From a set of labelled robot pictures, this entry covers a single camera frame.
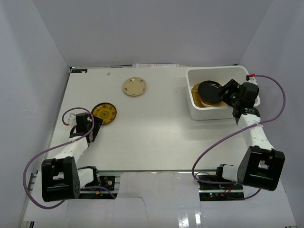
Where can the brown yellow patterned plate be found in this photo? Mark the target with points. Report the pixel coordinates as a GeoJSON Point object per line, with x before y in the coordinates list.
{"type": "Point", "coordinates": [105, 111]}

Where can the white plastic bin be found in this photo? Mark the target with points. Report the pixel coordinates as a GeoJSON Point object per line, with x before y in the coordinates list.
{"type": "Point", "coordinates": [218, 74]}

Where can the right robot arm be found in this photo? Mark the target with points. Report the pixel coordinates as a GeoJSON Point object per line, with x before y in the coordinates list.
{"type": "Point", "coordinates": [262, 164]}

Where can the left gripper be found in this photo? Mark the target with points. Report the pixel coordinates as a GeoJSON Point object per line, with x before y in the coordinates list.
{"type": "Point", "coordinates": [96, 128]}

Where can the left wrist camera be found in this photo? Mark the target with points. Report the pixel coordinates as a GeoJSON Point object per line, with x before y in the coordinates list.
{"type": "Point", "coordinates": [71, 120]}

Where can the yellow square panda plate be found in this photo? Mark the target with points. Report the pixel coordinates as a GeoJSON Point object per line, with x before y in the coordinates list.
{"type": "Point", "coordinates": [208, 104]}

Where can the papers behind table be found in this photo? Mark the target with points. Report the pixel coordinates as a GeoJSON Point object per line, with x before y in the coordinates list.
{"type": "Point", "coordinates": [157, 65]}

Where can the round bamboo plate green rim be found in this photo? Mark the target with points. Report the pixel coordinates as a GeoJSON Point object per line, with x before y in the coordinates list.
{"type": "Point", "coordinates": [196, 96]}

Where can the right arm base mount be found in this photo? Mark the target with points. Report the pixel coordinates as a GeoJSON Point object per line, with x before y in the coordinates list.
{"type": "Point", "coordinates": [218, 192]}

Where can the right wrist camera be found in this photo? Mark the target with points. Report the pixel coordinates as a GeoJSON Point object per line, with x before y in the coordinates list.
{"type": "Point", "coordinates": [251, 79]}

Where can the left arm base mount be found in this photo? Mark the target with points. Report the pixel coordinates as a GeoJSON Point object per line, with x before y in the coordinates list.
{"type": "Point", "coordinates": [103, 189]}

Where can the black round plate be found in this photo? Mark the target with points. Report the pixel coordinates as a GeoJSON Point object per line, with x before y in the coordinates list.
{"type": "Point", "coordinates": [209, 91]}

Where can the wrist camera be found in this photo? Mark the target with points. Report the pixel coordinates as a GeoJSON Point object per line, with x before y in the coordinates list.
{"type": "Point", "coordinates": [71, 120]}
{"type": "Point", "coordinates": [251, 79]}

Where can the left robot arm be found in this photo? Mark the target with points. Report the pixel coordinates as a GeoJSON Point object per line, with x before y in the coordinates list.
{"type": "Point", "coordinates": [61, 178]}

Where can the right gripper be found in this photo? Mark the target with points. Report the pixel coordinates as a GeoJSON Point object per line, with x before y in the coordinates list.
{"type": "Point", "coordinates": [231, 86]}

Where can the beige round plate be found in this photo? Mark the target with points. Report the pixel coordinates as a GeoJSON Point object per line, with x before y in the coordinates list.
{"type": "Point", "coordinates": [134, 86]}

